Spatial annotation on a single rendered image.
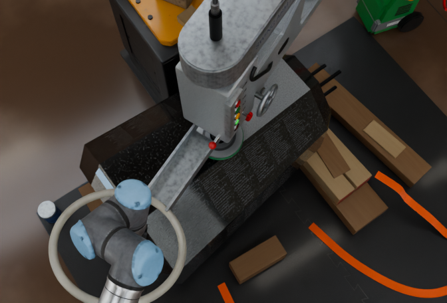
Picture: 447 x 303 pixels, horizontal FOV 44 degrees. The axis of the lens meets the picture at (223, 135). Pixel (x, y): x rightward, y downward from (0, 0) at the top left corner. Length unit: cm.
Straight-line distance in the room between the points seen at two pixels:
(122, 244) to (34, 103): 253
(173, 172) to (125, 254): 100
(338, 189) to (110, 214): 199
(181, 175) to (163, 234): 39
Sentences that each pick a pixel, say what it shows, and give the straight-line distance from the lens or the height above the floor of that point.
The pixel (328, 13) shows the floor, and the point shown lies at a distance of 394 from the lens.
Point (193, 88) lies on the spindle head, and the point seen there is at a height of 146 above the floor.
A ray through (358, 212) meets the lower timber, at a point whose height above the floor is 11.
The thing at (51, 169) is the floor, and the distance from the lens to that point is 353.
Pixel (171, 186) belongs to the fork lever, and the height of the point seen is 108.
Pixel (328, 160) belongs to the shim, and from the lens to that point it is 321.
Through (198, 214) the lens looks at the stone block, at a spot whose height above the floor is 71.
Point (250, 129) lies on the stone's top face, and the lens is 258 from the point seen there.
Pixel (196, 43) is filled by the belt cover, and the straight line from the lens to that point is 177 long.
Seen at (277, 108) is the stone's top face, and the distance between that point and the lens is 263.
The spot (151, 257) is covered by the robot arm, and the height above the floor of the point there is 195.
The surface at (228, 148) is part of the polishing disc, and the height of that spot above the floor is 88.
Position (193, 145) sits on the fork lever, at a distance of 228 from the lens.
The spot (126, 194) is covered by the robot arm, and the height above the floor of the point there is 187.
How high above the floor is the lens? 319
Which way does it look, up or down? 68 degrees down
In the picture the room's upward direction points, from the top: 1 degrees counter-clockwise
